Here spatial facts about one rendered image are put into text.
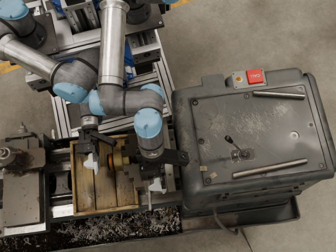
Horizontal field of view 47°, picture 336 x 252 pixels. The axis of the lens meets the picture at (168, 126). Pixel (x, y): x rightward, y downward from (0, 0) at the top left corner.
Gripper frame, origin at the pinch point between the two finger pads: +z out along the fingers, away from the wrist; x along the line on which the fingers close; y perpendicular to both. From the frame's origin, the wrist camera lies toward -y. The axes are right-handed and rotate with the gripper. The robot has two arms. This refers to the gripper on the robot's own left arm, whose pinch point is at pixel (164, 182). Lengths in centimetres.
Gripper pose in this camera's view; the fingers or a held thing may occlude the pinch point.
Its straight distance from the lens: 133.8
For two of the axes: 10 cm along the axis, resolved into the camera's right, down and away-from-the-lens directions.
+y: -9.9, 1.3, -0.2
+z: 0.7, 6.3, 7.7
